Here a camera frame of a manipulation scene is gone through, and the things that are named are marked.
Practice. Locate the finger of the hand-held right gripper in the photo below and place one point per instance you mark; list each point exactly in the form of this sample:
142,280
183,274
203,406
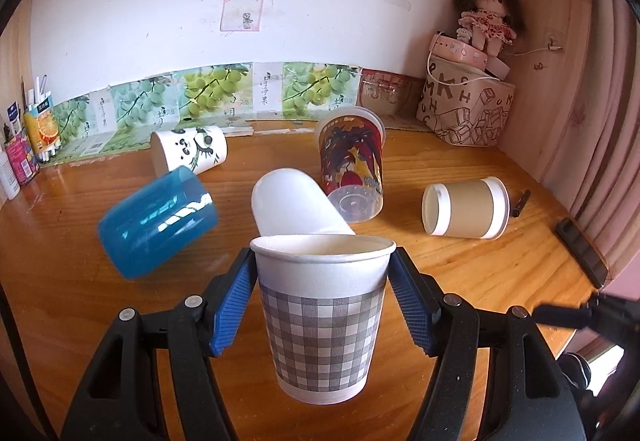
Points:
565,313

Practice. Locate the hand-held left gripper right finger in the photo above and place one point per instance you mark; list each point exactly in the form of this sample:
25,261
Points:
411,303

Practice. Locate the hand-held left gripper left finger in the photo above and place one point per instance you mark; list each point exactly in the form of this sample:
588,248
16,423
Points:
234,301

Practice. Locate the grey checked paper cup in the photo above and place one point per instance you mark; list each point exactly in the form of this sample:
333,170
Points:
322,321

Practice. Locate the plain white plastic cup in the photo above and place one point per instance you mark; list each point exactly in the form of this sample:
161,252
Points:
290,206

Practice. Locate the brown sleeved white paper cup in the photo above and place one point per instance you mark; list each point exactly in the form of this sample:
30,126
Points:
467,208

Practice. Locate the blue translucent plastic cup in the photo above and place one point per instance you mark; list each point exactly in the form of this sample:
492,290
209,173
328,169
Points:
150,226

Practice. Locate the colourful printed clear plastic cup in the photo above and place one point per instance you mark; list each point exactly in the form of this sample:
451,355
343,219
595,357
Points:
352,161

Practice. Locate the white panda print cup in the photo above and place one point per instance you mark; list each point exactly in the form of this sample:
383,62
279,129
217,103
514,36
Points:
190,148

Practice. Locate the black flat phone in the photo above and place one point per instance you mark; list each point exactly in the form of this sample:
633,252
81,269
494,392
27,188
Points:
582,248

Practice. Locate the black marker pen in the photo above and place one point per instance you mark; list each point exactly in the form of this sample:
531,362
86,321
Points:
520,203

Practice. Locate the pink curtain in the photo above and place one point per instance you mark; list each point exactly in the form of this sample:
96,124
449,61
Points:
607,131

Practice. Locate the beige letter print bag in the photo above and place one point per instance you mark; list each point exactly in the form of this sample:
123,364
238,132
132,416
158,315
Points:
467,108

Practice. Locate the clear plastic container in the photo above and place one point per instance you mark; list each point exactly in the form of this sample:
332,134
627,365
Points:
382,93

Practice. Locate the green grape print carton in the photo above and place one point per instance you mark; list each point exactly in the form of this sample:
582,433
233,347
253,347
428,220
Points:
310,88
75,123
215,88
142,103

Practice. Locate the orange fruit print carton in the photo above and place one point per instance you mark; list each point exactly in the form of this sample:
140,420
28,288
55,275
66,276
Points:
42,131

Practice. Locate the white plastic bottle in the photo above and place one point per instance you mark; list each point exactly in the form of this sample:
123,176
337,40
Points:
9,178

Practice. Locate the pink oval box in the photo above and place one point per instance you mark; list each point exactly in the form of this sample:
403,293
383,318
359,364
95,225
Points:
462,50

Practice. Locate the rag doll with brown hair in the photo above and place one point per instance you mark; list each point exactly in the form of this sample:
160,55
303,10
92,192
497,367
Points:
487,18

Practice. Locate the pink framed wall note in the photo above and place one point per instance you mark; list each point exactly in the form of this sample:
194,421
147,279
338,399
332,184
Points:
242,13

